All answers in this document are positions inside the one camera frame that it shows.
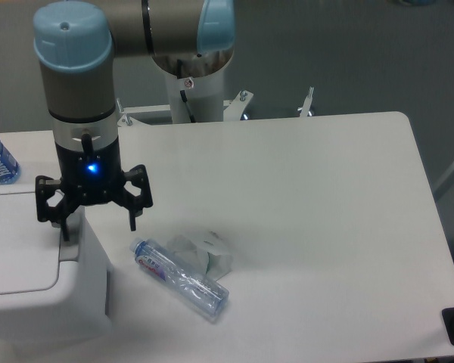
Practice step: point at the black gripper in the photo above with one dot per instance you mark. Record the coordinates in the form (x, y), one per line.
(89, 174)

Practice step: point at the grey trash can push button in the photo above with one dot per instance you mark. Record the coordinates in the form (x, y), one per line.
(69, 242)

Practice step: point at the white trash can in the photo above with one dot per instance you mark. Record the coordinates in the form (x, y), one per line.
(41, 298)

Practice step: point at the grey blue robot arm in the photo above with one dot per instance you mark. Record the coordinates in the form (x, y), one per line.
(76, 43)

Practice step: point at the clear empty plastic bottle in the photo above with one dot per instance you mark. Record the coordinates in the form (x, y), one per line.
(201, 293)

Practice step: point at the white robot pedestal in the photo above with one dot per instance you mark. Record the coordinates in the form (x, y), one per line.
(195, 84)

